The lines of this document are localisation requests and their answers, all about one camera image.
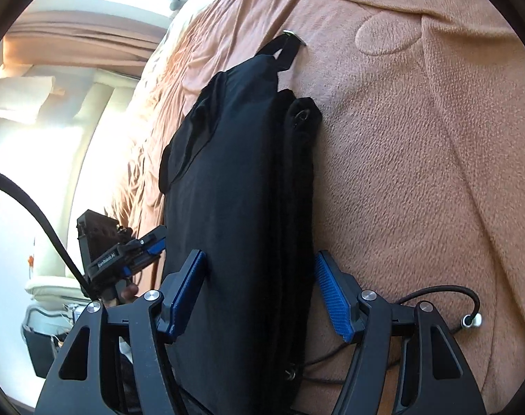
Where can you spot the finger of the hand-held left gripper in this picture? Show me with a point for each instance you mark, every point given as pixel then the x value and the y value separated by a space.
pixel 143 263
pixel 152 242

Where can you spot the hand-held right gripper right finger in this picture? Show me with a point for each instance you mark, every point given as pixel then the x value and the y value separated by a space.
pixel 331 298

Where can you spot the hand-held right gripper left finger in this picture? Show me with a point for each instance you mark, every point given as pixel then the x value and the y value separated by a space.
pixel 188 294

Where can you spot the black pants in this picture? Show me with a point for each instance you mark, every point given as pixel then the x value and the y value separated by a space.
pixel 236 181

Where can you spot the person's left hand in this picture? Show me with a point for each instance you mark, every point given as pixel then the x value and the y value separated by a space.
pixel 126 292

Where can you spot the black storage basket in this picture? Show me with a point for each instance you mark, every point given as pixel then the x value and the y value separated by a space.
pixel 37 346

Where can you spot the white padded headboard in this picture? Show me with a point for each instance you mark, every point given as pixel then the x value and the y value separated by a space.
pixel 111 108

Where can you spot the orange blanket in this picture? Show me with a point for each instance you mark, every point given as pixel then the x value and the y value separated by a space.
pixel 418 160

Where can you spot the cream pillow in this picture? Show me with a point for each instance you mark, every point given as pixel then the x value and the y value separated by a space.
pixel 20 95

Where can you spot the pink curtain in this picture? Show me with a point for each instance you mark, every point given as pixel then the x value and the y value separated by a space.
pixel 93 34

